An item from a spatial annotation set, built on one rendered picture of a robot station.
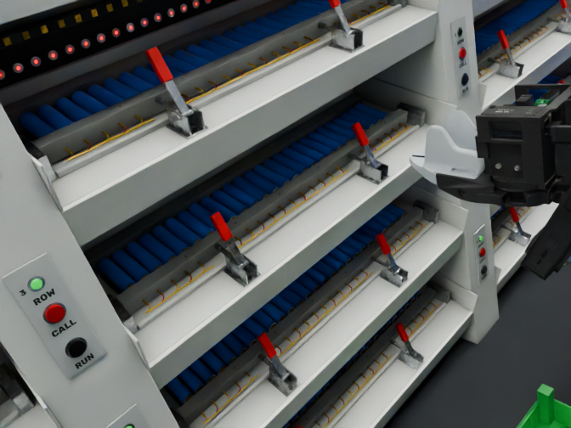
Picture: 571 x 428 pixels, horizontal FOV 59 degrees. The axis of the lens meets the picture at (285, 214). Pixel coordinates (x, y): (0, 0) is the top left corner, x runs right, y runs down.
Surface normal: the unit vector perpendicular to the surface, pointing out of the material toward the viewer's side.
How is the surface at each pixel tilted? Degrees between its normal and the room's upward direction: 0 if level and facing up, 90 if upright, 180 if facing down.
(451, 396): 0
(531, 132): 90
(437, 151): 90
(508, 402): 0
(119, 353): 90
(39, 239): 90
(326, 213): 17
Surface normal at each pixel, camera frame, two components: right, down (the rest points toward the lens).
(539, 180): -0.70, 0.50
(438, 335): -0.06, -0.75
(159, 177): 0.71, 0.43
